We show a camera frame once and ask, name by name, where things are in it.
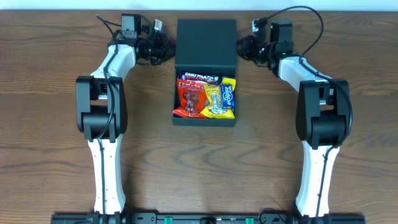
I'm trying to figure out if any blue Eclipse mint box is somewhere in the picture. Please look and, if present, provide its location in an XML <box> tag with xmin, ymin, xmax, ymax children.
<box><xmin>220</xmin><ymin>84</ymin><xmax>235</xmax><ymax>109</ymax></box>

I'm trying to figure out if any red candy bag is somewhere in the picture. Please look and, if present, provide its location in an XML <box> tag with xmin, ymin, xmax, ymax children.
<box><xmin>173</xmin><ymin>78</ymin><xmax>207</xmax><ymax>119</ymax></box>

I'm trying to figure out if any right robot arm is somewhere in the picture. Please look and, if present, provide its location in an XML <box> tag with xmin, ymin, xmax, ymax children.
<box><xmin>238</xmin><ymin>19</ymin><xmax>353</xmax><ymax>223</ymax></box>

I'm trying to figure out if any right black cable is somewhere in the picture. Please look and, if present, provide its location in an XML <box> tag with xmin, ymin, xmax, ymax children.
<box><xmin>257</xmin><ymin>5</ymin><xmax>354</xmax><ymax>218</ymax></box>

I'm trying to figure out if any yellow candy bag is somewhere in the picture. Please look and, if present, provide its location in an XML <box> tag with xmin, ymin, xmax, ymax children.
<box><xmin>201</xmin><ymin>77</ymin><xmax>236</xmax><ymax>119</ymax></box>

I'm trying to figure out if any black cable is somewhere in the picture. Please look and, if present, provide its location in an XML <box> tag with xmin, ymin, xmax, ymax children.
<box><xmin>95</xmin><ymin>14</ymin><xmax>122</xmax><ymax>218</ymax></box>
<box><xmin>257</xmin><ymin>5</ymin><xmax>354</xmax><ymax>218</ymax></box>

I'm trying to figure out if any dark green box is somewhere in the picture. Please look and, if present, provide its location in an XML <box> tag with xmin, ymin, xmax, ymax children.
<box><xmin>172</xmin><ymin>19</ymin><xmax>238</xmax><ymax>128</ymax></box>

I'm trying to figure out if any purple Dairy Milk bar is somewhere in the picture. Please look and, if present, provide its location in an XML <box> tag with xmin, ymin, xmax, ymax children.
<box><xmin>178</xmin><ymin>72</ymin><xmax>223</xmax><ymax>85</ymax></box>

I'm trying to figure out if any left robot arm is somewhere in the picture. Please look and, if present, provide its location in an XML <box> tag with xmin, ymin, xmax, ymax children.
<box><xmin>75</xmin><ymin>14</ymin><xmax>175</xmax><ymax>223</ymax></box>

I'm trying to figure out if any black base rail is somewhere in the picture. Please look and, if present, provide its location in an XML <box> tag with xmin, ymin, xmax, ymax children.
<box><xmin>50</xmin><ymin>210</ymin><xmax>366</xmax><ymax>224</ymax></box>

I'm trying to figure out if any left black cable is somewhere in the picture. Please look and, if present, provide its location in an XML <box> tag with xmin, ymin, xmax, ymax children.
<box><xmin>95</xmin><ymin>14</ymin><xmax>122</xmax><ymax>218</ymax></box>

